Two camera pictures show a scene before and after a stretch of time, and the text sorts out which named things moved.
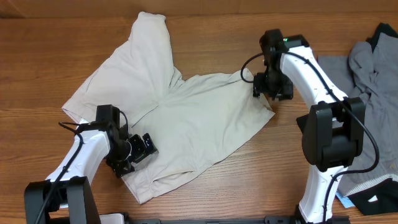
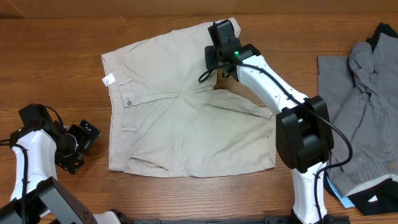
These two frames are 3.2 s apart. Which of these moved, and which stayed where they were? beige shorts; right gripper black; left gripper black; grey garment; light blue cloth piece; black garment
Moved: right gripper black; beige shorts; left gripper black
Stayed: light blue cloth piece; grey garment; black garment
